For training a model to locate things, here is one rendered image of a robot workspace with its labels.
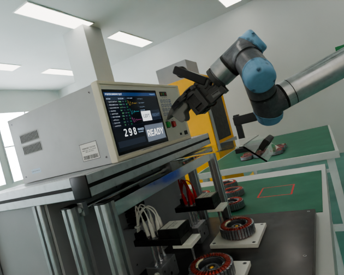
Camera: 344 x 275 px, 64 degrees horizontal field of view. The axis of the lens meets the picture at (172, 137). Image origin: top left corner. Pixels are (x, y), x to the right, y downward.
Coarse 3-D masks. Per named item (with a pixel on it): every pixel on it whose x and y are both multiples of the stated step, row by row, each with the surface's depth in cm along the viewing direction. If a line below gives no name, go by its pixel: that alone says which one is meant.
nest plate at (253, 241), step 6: (258, 228) 89; (264, 228) 89; (252, 234) 86; (258, 234) 85; (216, 240) 88; (222, 240) 87; (228, 240) 86; (234, 240) 85; (240, 240) 84; (246, 240) 83; (252, 240) 82; (258, 240) 81; (210, 246) 86; (216, 246) 85; (222, 246) 84; (228, 246) 83; (234, 246) 82; (240, 246) 81; (246, 246) 81; (252, 246) 80; (258, 246) 80
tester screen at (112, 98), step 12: (108, 96) 69; (120, 96) 73; (132, 96) 78; (144, 96) 83; (108, 108) 68; (120, 108) 72; (132, 108) 76; (144, 108) 82; (156, 108) 88; (120, 120) 71; (132, 120) 75; (156, 120) 86; (120, 132) 70; (144, 132) 79; (144, 144) 78
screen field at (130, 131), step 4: (124, 128) 72; (128, 128) 73; (132, 128) 74; (136, 128) 76; (124, 132) 71; (128, 132) 73; (132, 132) 74; (136, 132) 75; (124, 136) 71; (128, 136) 72
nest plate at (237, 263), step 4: (236, 264) 71; (240, 264) 70; (244, 264) 70; (248, 264) 70; (236, 268) 69; (240, 268) 68; (244, 268) 68; (248, 268) 69; (236, 272) 67; (240, 272) 67; (244, 272) 66
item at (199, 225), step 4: (200, 220) 98; (204, 220) 97; (196, 224) 95; (200, 224) 94; (204, 224) 96; (192, 228) 93; (196, 228) 92; (200, 228) 93; (204, 228) 96; (196, 232) 92; (200, 232) 93; (204, 232) 95; (208, 232) 98; (204, 236) 94; (200, 240) 92
